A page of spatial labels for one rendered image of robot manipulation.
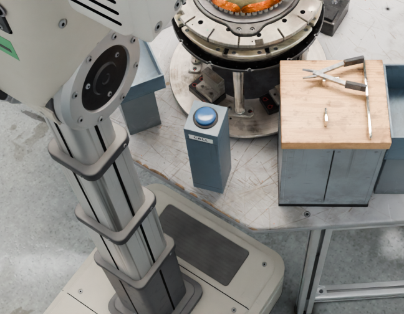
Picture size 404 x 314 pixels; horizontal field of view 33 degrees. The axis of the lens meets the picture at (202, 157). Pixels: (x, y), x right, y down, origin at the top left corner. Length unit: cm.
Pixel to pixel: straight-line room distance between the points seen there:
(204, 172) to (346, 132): 34
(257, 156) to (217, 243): 53
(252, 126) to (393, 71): 37
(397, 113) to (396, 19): 47
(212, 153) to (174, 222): 73
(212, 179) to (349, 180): 29
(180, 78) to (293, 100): 44
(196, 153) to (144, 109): 22
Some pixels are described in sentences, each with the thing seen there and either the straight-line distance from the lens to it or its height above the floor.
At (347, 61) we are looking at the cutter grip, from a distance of 133.
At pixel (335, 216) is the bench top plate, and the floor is 78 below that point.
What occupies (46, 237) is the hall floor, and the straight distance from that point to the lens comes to 243.
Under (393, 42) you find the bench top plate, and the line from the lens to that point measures 178.
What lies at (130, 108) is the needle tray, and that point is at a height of 89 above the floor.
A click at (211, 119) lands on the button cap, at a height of 104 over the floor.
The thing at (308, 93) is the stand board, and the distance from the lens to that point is 132.
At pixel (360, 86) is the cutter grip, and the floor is 109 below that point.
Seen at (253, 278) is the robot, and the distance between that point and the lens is 200.
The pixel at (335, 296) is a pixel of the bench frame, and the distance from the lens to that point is 208.
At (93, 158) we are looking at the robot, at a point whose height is 119.
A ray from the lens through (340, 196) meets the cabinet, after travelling 148.
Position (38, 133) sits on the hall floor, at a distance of 264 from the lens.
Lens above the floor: 215
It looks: 61 degrees down
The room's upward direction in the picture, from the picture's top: 8 degrees counter-clockwise
